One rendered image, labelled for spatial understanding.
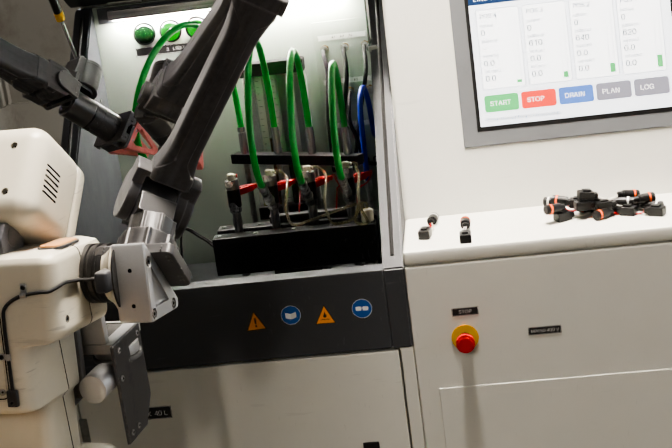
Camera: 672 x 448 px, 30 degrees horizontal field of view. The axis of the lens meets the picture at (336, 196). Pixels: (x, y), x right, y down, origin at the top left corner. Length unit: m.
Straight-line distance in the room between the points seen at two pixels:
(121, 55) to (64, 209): 1.10
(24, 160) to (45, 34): 3.54
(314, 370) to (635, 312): 0.62
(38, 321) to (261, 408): 0.83
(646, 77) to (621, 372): 0.59
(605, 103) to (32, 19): 3.23
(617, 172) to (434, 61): 0.43
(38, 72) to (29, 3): 3.01
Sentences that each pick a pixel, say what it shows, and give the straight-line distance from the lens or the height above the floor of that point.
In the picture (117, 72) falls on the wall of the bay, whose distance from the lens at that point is 2.90.
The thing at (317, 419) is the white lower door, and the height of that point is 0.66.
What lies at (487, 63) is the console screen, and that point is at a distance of 2.56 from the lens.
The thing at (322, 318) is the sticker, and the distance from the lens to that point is 2.40.
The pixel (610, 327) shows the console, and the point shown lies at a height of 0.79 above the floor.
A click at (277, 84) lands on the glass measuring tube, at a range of 2.81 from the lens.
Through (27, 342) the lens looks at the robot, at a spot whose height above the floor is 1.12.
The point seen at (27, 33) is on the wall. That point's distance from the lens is 5.36.
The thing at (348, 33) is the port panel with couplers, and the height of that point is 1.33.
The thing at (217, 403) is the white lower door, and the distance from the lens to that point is 2.50.
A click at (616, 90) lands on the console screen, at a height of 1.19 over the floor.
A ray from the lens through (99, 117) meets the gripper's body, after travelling 2.41.
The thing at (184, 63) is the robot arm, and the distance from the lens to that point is 1.99.
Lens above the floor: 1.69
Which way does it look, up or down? 15 degrees down
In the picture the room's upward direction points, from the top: 8 degrees counter-clockwise
